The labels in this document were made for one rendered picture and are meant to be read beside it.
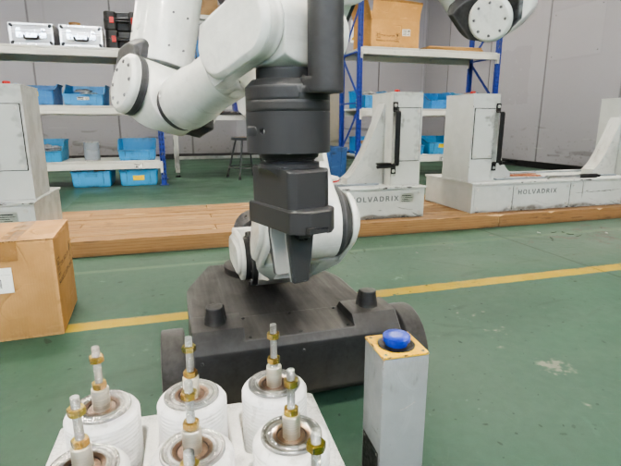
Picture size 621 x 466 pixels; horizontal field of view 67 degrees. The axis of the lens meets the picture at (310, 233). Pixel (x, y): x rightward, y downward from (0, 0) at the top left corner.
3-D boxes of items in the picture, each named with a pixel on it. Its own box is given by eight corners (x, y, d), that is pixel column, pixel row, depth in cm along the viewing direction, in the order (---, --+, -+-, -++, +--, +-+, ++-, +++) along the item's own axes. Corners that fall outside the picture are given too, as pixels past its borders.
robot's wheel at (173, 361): (166, 394, 111) (160, 315, 106) (188, 390, 112) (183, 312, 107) (166, 449, 92) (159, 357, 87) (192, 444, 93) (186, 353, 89)
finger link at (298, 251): (286, 283, 51) (284, 227, 49) (310, 277, 53) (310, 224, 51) (293, 288, 50) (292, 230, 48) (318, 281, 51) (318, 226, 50)
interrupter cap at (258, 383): (280, 367, 74) (280, 362, 74) (310, 387, 68) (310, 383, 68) (238, 383, 69) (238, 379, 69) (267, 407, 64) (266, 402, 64)
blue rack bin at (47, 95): (24, 106, 478) (21, 85, 473) (66, 106, 489) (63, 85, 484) (9, 104, 431) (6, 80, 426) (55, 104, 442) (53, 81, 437)
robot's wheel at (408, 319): (371, 361, 126) (374, 292, 121) (389, 360, 127) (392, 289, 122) (407, 404, 107) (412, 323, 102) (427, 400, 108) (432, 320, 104)
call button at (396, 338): (377, 342, 69) (378, 329, 68) (402, 339, 70) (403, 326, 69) (388, 355, 65) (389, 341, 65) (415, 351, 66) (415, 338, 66)
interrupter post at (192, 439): (185, 462, 53) (183, 436, 53) (179, 449, 55) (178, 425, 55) (205, 455, 54) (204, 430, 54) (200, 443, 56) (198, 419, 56)
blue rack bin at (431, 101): (410, 109, 602) (411, 92, 598) (437, 110, 612) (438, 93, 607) (430, 108, 555) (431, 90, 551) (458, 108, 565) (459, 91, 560)
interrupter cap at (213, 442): (166, 485, 50) (166, 480, 50) (153, 444, 56) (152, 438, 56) (234, 461, 53) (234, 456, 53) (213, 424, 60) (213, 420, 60)
